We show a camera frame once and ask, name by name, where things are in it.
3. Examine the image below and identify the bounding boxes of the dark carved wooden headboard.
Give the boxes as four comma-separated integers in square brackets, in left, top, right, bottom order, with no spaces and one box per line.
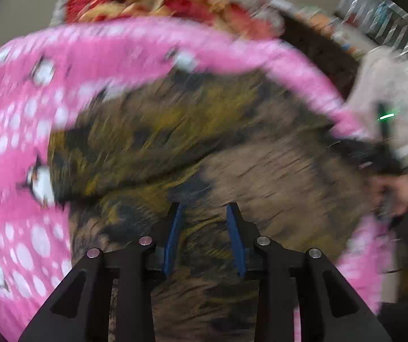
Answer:
[282,16,368,97]

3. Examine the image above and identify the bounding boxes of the white slatted rack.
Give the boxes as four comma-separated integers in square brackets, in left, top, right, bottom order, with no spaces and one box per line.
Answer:
[336,0,408,65]

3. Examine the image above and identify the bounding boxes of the person's right hand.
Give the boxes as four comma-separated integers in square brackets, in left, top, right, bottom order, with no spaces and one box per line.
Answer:
[371,174,408,221]

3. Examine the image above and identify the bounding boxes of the pink penguin print bed sheet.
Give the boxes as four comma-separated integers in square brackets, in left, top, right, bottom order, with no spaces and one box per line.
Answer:
[0,18,400,342]

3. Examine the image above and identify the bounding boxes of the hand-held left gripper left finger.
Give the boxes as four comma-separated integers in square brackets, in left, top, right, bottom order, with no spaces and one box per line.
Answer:
[18,201,185,342]

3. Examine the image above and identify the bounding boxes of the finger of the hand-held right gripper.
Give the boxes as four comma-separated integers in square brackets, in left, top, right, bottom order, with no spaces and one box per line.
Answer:
[329,137,404,177]

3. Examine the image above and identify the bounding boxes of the white cloth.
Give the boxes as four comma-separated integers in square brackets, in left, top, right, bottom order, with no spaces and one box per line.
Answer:
[346,46,408,157]

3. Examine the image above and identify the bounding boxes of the brown floral patterned garment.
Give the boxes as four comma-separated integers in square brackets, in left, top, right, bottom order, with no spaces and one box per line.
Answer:
[47,68,404,342]

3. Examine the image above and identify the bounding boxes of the clutter of bottles and packets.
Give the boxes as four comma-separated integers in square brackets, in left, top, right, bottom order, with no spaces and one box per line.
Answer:
[272,0,368,58]

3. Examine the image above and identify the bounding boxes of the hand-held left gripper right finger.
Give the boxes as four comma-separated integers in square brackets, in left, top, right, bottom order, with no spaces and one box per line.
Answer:
[225,202,393,342]

